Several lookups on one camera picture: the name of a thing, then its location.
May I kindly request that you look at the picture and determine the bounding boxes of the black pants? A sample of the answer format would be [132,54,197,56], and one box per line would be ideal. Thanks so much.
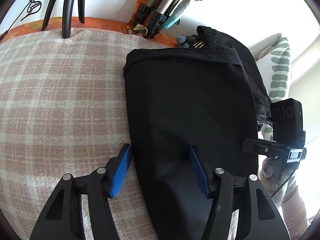
[124,46,258,239]

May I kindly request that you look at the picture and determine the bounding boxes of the white gloved right hand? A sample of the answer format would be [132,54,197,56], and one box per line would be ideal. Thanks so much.
[259,158,297,208]

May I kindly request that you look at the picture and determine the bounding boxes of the pink plaid bed blanket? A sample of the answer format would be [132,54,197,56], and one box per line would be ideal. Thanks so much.
[1,28,162,239]

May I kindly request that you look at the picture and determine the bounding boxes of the leaf pattern pillow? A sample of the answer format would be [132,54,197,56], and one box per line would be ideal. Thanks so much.
[253,32,292,140]

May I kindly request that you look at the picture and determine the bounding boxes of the black clothes pile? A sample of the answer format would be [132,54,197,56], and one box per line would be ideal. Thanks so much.
[176,24,273,131]

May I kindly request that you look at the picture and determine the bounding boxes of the orange bed sheet edge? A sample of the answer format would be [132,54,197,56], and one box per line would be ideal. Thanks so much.
[1,17,177,47]

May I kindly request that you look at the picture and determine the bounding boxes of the silver folded tripod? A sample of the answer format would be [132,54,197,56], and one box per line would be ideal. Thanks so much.
[127,0,181,38]

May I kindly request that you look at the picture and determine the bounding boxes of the black mini tripod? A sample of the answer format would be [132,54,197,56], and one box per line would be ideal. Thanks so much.
[41,0,85,38]

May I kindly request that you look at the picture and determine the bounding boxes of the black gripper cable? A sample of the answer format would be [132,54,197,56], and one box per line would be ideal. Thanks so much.
[271,169,297,197]

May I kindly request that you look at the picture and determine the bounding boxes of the black camera box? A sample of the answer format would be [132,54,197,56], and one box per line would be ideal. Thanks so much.
[270,98,305,149]

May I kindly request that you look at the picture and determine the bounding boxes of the black ring light cable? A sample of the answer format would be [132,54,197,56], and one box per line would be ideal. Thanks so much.
[0,0,43,42]

